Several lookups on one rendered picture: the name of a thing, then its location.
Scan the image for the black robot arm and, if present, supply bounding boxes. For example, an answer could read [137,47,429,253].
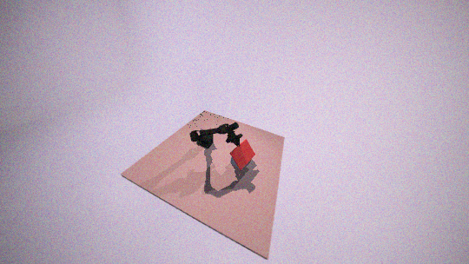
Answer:
[189,122,239,145]

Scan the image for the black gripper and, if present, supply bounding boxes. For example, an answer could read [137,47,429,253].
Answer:
[228,131,243,147]

